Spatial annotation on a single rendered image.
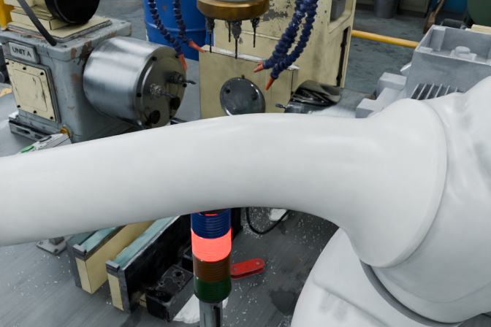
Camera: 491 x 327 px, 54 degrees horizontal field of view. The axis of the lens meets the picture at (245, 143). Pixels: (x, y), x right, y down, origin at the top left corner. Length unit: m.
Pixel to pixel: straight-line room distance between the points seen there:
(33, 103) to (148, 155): 1.36
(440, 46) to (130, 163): 0.55
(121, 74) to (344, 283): 1.08
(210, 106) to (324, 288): 1.14
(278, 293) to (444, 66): 0.68
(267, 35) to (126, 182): 1.19
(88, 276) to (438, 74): 0.82
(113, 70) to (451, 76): 0.96
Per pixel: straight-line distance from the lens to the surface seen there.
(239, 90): 1.39
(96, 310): 1.13
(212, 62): 1.41
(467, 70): 0.63
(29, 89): 1.61
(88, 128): 1.56
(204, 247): 0.73
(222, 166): 0.26
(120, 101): 1.37
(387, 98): 0.69
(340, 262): 0.38
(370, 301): 0.36
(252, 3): 1.17
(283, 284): 1.15
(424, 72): 0.64
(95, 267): 1.13
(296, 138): 0.26
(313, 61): 1.40
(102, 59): 1.42
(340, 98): 1.13
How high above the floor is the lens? 1.66
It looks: 32 degrees down
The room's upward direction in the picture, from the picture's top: 1 degrees clockwise
